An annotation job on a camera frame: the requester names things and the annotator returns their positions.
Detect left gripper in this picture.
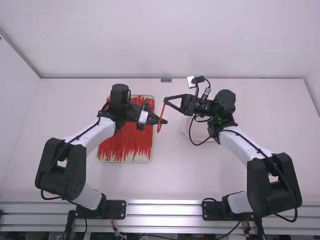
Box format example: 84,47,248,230
119,102,169,131

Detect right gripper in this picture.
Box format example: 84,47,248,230
163,93,215,117

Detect row of orange cable ties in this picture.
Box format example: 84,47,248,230
97,94,156,163

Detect orange cable tie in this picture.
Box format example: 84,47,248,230
155,103,168,134

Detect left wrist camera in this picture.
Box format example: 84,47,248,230
136,109,149,126

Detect black cable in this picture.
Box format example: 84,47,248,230
273,192,300,224
188,113,214,147
40,187,66,202
201,76,213,101

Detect silver rails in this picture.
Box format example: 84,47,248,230
0,198,320,235

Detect pale tray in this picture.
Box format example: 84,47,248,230
95,93,158,165

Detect red wire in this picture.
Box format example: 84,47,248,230
108,209,121,236

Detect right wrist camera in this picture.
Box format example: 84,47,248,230
185,75,205,90

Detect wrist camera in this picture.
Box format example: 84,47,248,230
136,109,149,126
185,75,205,90

